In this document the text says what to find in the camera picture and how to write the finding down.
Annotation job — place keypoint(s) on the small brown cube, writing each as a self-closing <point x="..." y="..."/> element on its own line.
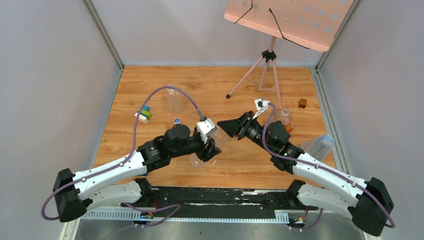
<point x="302" y="103"/>

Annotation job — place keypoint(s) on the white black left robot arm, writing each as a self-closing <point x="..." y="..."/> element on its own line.
<point x="76" y="192"/>

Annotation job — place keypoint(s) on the black metal base rail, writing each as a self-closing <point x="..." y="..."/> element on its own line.
<point x="216" y="203"/>

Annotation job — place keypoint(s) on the pink music stand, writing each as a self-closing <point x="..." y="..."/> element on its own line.
<point x="311" y="24"/>

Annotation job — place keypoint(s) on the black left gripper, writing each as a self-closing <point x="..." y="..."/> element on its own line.
<point x="205" y="149"/>

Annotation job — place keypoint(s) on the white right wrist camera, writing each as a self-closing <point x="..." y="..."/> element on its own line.
<point x="261" y="106"/>

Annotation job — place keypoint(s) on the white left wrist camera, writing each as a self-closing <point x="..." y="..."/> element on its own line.
<point x="206" y="128"/>

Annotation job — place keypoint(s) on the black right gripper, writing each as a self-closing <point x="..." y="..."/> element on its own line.
<point x="233" y="128"/>

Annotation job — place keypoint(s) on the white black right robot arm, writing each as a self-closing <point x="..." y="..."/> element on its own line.
<point x="366" y="202"/>

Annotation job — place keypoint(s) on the orange label plastic bottle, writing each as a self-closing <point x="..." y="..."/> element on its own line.
<point x="283" y="115"/>

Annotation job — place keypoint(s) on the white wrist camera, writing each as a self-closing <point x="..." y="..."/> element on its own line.
<point x="261" y="106"/>
<point x="206" y="128"/>

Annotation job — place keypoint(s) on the clear bottle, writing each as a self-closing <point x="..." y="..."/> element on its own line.
<point x="222" y="140"/>
<point x="174" y="101"/>

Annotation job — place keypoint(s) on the stacked toy building blocks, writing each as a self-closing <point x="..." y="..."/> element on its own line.
<point x="145" y="114"/>

